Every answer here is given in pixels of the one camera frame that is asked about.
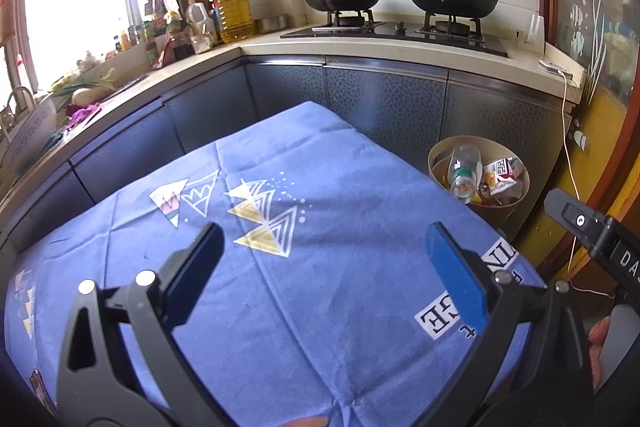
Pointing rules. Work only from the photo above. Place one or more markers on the clear plastic bottle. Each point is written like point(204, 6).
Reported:
point(465, 172)

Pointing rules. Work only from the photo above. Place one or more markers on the person's left hand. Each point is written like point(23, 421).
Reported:
point(305, 422)

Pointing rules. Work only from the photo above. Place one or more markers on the purple cloth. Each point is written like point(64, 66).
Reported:
point(82, 114)

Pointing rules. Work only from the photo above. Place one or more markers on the person's right hand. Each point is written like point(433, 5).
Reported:
point(597, 347)

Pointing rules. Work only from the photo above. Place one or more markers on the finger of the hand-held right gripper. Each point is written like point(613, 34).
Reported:
point(575, 219)

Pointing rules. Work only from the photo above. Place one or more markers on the steel kitchen faucet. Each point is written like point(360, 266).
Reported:
point(15, 99)

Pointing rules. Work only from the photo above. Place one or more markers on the smartphone with pink case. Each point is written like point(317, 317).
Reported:
point(41, 389)

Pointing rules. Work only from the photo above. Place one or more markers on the blue printed tablecloth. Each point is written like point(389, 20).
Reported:
point(325, 257)

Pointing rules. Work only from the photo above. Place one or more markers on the white patterned basin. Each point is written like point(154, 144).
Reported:
point(30, 137)

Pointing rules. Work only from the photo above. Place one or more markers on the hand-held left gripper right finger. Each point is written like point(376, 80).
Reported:
point(457, 277)

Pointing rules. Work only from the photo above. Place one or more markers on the yellow cooking oil bottle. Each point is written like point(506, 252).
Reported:
point(236, 17)

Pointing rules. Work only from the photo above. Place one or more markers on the beige waste bin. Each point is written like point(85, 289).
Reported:
point(440, 157)

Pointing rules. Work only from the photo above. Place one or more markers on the white radish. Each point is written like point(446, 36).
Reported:
point(90, 93)

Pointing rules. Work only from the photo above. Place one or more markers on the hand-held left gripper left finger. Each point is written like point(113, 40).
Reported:
point(195, 277)

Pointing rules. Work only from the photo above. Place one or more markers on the white plastic jug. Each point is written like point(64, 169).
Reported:
point(201, 27)

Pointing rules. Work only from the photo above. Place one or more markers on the small steel bowl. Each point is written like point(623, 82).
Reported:
point(271, 24)

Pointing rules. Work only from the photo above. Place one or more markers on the black gas stove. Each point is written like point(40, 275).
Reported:
point(400, 38)

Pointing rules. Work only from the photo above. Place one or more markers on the row of seasoning bottles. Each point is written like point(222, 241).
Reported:
point(160, 32)

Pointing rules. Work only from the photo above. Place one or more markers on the green onions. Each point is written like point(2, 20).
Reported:
point(85, 83)

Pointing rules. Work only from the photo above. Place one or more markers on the blue grey kitchen cabinets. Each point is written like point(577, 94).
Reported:
point(390, 102)

